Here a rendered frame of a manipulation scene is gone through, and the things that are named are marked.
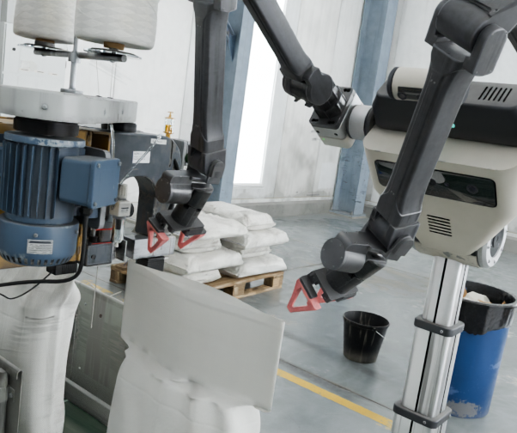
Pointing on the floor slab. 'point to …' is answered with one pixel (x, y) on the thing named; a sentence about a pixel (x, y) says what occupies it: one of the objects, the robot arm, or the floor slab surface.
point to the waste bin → (480, 350)
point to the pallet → (235, 288)
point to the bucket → (363, 335)
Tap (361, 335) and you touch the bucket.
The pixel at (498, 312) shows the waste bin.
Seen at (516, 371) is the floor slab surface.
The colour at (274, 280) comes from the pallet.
